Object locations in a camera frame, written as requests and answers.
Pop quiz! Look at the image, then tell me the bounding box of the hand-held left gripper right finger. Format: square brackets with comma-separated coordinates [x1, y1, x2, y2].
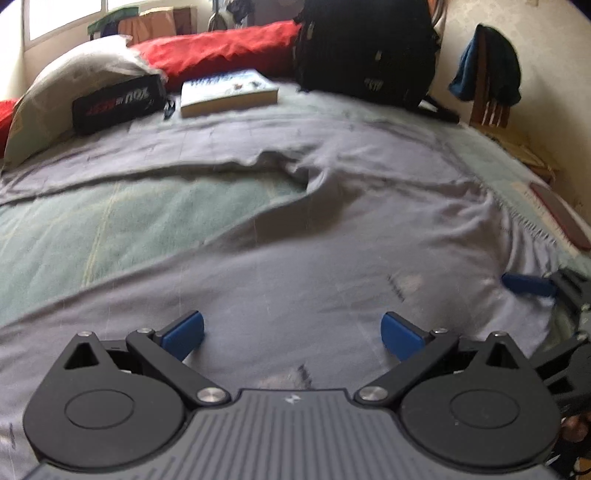
[355, 311, 527, 409]

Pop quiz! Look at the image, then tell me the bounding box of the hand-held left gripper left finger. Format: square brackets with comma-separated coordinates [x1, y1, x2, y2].
[64, 310, 232, 409]

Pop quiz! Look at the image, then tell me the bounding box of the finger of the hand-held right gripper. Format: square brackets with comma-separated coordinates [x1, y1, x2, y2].
[536, 332, 591, 411]
[502, 269, 591, 319]

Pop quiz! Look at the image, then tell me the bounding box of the rack of hanging clothes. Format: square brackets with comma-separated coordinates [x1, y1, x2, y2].
[208, 0, 259, 31]

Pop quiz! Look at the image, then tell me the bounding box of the wooden chair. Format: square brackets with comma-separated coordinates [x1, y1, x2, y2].
[468, 28, 513, 129]

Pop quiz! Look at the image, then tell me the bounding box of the black pouch with red print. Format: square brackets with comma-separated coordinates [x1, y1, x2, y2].
[71, 74, 176, 137]

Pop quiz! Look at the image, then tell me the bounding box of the white and blue book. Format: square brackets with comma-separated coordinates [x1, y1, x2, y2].
[180, 69, 279, 118]

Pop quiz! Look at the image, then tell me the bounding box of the grey pillow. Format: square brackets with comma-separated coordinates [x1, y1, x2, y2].
[0, 34, 167, 171]

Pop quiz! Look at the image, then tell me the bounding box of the long red quilt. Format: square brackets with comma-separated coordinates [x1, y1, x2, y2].
[129, 21, 303, 90]

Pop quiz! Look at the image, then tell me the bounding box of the black backpack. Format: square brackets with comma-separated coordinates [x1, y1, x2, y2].
[293, 0, 460, 124]

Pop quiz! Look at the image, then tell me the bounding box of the brown cardboard box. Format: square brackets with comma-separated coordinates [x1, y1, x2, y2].
[131, 6, 197, 47]

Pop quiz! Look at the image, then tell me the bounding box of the reddish brown bed rail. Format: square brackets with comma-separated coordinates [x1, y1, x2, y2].
[529, 182, 591, 252]

